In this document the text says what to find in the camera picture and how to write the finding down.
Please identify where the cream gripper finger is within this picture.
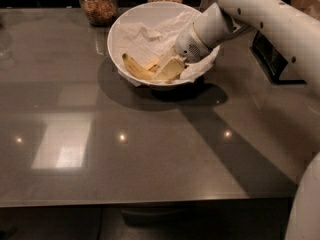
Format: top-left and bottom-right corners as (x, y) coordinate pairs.
(157, 47), (177, 67)
(152, 57), (185, 81)

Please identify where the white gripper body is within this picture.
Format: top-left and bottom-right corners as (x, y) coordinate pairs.
(174, 24), (212, 63)

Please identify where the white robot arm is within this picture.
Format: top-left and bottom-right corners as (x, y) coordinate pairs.
(165, 0), (320, 240)

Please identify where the white bowl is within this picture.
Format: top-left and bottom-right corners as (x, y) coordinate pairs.
(107, 1), (221, 92)

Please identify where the white paper towel liner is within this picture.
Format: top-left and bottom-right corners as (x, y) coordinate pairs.
(114, 11), (218, 88)

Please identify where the glass jar with brown cereal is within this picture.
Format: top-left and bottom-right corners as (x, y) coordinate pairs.
(79, 0), (118, 26)

